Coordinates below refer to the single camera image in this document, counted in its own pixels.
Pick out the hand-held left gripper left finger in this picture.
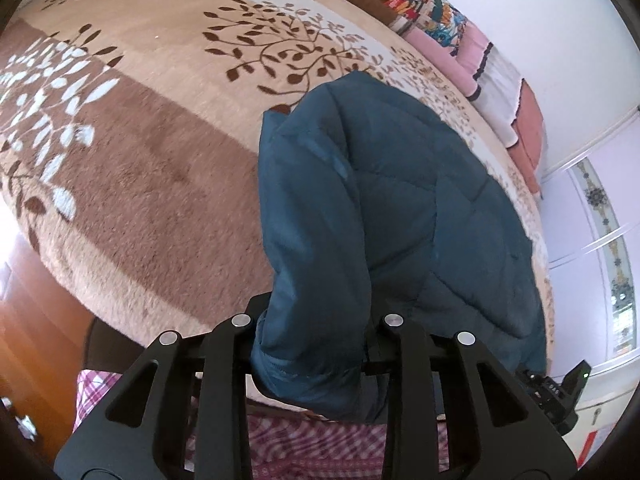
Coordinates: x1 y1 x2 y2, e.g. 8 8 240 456
52 296 271 480

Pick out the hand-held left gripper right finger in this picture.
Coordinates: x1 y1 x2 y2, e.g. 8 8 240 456
365 311 581 480

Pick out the dark teal quilted jacket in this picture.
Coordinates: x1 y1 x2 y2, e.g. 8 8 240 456
252 71 548 423

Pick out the beige leaf-patterned blanket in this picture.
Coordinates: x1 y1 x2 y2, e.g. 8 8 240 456
0 0 553 376

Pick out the white wardrobe with ornamental doors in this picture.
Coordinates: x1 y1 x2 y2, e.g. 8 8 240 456
540 105 640 461

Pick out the salmon folded blanket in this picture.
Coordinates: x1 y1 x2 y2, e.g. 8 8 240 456
505 80 546 196

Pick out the white folded blanket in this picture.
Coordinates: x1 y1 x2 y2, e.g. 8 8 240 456
470 45 526 148

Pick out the pink striped pillow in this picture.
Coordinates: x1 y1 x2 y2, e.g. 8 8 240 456
405 25 496 101

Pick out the colourful patterned pillow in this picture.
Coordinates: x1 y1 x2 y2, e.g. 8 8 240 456
385 0 473 56

